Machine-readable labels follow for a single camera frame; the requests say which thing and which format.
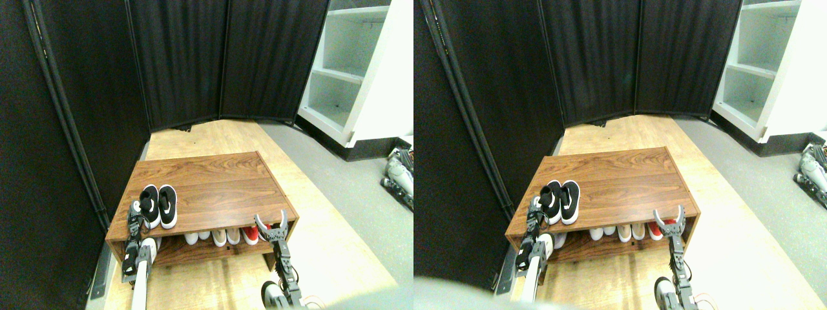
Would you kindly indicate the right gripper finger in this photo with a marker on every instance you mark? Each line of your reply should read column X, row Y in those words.
column 659, row 222
column 683, row 219
column 285, row 224
column 261, row 228

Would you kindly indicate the black shoe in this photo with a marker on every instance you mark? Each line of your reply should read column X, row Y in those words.
column 551, row 197
column 150, row 200
column 168, row 203
column 570, row 199

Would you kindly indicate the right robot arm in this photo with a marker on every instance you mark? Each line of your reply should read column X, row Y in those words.
column 685, row 281
column 291, row 284

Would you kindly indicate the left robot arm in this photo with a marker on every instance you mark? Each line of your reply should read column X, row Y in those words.
column 142, row 284
column 531, row 284

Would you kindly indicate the red shoe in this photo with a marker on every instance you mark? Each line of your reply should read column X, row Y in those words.
column 654, row 235
column 267, row 227
column 249, row 237
column 669, row 222

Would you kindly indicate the beige shoe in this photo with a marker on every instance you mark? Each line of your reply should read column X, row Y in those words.
column 638, row 232
column 624, row 234
column 219, row 238
column 233, row 236

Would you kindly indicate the white shoe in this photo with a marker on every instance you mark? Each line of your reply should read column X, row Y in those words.
column 596, row 234
column 204, row 236
column 609, row 230
column 191, row 239

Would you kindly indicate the brown shoe rack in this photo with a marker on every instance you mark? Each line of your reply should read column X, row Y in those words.
column 620, row 184
column 213, row 187

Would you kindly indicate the grey curtain stand foot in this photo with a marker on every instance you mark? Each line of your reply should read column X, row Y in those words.
column 504, row 279
column 99, row 278

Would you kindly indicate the white shelf unit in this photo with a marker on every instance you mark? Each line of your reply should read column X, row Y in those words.
column 801, row 97
column 387, row 97

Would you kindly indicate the black curtain stand pole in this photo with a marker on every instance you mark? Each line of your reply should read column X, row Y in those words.
column 54, row 71
column 454, row 71

